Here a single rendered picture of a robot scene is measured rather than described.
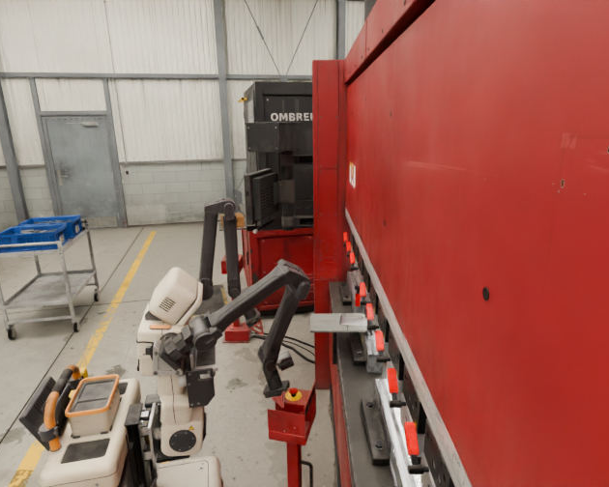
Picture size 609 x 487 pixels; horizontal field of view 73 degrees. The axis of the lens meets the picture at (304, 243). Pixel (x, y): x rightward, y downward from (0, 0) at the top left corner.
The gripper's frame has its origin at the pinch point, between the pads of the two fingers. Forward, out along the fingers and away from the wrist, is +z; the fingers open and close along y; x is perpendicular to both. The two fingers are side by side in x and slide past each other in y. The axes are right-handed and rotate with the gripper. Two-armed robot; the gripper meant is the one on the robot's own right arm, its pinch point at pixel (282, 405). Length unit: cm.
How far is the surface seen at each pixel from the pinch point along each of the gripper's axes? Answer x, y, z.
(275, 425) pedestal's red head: -4.0, -3.9, 5.9
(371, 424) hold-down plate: -19.1, 37.6, 1.6
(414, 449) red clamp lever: -73, 55, -30
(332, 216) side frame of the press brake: 122, 25, -54
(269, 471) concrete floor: 47, -42, 69
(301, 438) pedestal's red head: -4.9, 5.1, 12.8
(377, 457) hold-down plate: -34, 39, 3
